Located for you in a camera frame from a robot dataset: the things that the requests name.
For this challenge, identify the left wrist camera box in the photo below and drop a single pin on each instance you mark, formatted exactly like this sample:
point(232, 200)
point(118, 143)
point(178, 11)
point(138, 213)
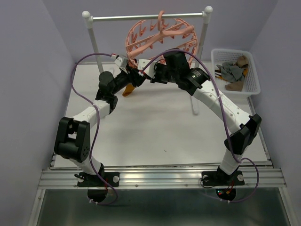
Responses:
point(121, 61)

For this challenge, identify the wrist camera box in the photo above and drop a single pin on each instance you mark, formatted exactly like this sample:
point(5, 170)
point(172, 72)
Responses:
point(148, 70)
point(121, 61)

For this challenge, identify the mustard brown striped sock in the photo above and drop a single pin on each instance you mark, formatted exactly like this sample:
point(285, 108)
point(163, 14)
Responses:
point(128, 90)

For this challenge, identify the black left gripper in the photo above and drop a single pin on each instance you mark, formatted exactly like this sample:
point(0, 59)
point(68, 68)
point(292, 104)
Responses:
point(133, 76)

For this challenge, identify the pink round clip hanger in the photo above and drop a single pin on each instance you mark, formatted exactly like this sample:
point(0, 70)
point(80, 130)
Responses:
point(145, 34)

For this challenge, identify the white drying rack stand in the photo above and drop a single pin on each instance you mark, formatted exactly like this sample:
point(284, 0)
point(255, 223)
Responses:
point(89, 20)

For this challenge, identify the beige sock in basket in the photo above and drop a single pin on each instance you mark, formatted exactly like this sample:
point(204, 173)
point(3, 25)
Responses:
point(243, 63)

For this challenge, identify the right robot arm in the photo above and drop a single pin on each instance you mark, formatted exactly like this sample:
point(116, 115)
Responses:
point(240, 127)

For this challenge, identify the white plastic basket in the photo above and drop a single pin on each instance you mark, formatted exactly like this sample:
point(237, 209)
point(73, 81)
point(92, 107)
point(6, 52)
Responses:
point(251, 84)

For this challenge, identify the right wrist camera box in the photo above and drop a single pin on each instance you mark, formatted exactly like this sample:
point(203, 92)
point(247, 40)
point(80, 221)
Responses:
point(148, 70)

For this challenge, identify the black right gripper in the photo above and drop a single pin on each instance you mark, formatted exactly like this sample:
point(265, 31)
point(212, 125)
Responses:
point(157, 66)

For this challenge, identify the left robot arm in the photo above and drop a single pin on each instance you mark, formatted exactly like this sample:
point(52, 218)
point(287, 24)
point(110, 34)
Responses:
point(73, 140)

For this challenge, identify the grey sock in basket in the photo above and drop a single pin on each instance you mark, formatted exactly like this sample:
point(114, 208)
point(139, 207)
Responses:
point(231, 72)

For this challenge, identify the aluminium mounting rail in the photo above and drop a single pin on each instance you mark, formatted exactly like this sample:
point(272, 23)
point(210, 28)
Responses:
point(165, 177)

